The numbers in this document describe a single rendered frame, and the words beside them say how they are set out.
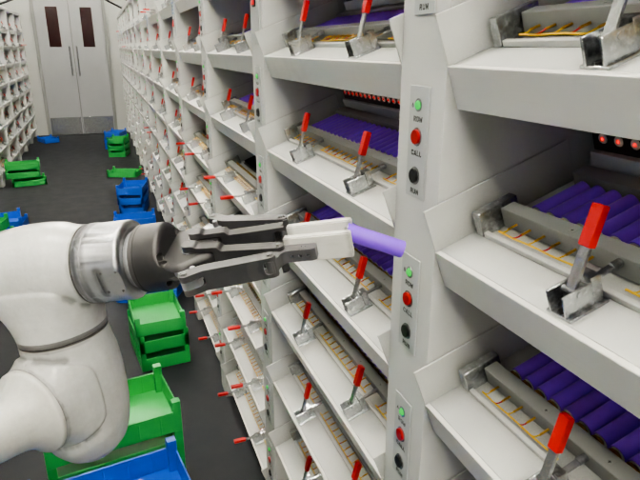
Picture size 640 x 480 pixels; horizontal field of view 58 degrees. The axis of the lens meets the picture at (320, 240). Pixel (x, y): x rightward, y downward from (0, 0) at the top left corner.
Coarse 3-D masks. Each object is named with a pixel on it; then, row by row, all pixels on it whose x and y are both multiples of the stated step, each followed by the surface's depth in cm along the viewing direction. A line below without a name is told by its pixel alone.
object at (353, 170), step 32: (352, 96) 120; (288, 128) 123; (320, 128) 118; (352, 128) 109; (384, 128) 103; (288, 160) 112; (320, 160) 105; (352, 160) 99; (384, 160) 86; (320, 192) 98; (352, 192) 84; (384, 192) 69; (384, 224) 74
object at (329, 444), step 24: (288, 360) 143; (288, 384) 141; (312, 384) 133; (288, 408) 133; (312, 408) 127; (312, 432) 123; (336, 432) 121; (312, 456) 117; (336, 456) 115; (360, 456) 110
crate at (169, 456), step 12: (168, 444) 122; (144, 456) 122; (156, 456) 123; (168, 456) 123; (108, 468) 118; (120, 468) 120; (132, 468) 121; (144, 468) 123; (156, 468) 124; (168, 468) 125; (180, 468) 121
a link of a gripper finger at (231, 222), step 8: (216, 216) 67; (224, 216) 66; (232, 216) 66; (240, 216) 66; (248, 216) 65; (256, 216) 65; (264, 216) 65; (272, 216) 64; (280, 216) 64; (224, 224) 66; (232, 224) 65; (240, 224) 65; (248, 224) 65; (256, 224) 64; (264, 224) 64
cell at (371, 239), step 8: (352, 224) 59; (352, 232) 59; (360, 232) 59; (368, 232) 59; (376, 232) 59; (352, 240) 59; (360, 240) 59; (368, 240) 59; (376, 240) 59; (384, 240) 59; (392, 240) 59; (400, 240) 60; (376, 248) 59; (384, 248) 59; (392, 248) 59; (400, 248) 59; (400, 256) 60
